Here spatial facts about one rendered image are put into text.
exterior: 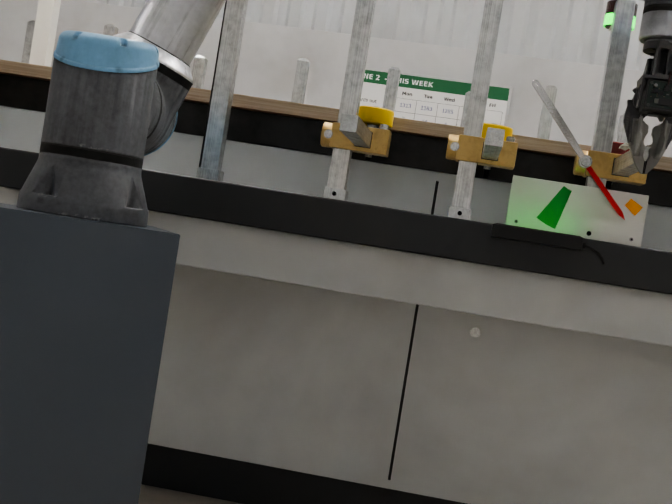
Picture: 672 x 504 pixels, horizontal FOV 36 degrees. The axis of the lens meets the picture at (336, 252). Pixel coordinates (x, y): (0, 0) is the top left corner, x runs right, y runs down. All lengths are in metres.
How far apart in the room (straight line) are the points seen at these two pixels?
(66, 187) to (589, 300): 1.06
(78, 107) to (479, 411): 1.17
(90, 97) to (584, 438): 1.31
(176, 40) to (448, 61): 7.81
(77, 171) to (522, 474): 1.24
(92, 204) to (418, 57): 8.10
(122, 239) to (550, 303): 0.94
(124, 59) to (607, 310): 1.06
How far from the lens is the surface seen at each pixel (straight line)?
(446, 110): 9.38
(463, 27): 9.52
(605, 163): 2.08
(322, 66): 9.62
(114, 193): 1.52
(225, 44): 2.16
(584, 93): 9.40
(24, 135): 2.50
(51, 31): 3.35
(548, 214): 2.06
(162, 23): 1.73
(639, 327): 2.11
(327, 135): 2.08
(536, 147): 2.26
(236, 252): 2.13
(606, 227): 2.08
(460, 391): 2.30
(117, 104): 1.54
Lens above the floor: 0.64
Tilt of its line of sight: 1 degrees down
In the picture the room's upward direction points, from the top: 9 degrees clockwise
